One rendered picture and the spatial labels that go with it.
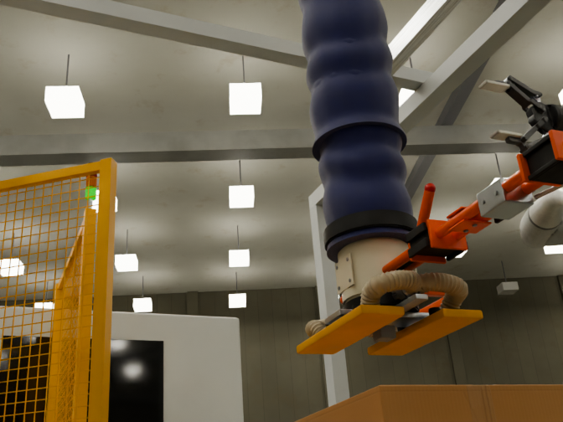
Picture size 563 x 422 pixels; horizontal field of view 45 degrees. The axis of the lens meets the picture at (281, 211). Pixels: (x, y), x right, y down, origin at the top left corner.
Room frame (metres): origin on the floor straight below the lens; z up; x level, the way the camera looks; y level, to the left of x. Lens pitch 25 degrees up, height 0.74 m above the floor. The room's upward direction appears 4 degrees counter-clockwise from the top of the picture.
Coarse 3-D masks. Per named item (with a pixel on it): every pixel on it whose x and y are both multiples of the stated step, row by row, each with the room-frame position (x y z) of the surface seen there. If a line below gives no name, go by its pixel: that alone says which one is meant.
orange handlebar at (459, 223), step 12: (504, 180) 1.04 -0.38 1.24; (516, 180) 1.01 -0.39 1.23; (528, 192) 1.05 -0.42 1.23; (456, 216) 1.16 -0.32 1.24; (468, 216) 1.14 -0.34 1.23; (480, 216) 1.16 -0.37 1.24; (444, 228) 1.20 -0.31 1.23; (456, 228) 1.18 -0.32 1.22; (468, 228) 1.18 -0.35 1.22; (480, 228) 1.19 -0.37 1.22; (396, 264) 1.38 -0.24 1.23; (420, 264) 1.38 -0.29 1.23
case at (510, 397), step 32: (512, 384) 1.25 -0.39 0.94; (544, 384) 1.28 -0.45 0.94; (320, 416) 1.38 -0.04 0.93; (352, 416) 1.25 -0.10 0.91; (384, 416) 1.15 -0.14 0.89; (416, 416) 1.17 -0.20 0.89; (448, 416) 1.20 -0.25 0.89; (480, 416) 1.22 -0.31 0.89; (512, 416) 1.24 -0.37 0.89; (544, 416) 1.27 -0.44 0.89
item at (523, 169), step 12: (552, 132) 0.90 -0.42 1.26; (540, 144) 0.94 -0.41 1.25; (552, 144) 0.91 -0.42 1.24; (516, 156) 0.98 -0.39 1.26; (528, 156) 0.97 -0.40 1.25; (540, 156) 0.95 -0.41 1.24; (552, 156) 0.93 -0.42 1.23; (528, 168) 0.98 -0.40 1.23; (540, 168) 0.95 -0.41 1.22; (552, 168) 0.94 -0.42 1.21; (528, 180) 0.98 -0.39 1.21; (540, 180) 0.98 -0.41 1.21; (552, 180) 0.98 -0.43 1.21
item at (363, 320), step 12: (360, 312) 1.30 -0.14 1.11; (372, 312) 1.31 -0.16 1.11; (384, 312) 1.32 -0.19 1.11; (396, 312) 1.33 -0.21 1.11; (336, 324) 1.40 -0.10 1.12; (348, 324) 1.37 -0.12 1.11; (360, 324) 1.38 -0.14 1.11; (372, 324) 1.39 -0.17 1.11; (384, 324) 1.40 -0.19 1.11; (312, 336) 1.52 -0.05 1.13; (324, 336) 1.47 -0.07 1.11; (336, 336) 1.47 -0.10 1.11; (348, 336) 1.47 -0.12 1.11; (360, 336) 1.48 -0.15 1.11; (300, 348) 1.59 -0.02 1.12; (312, 348) 1.57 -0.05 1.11; (324, 348) 1.58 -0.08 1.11; (336, 348) 1.59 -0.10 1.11
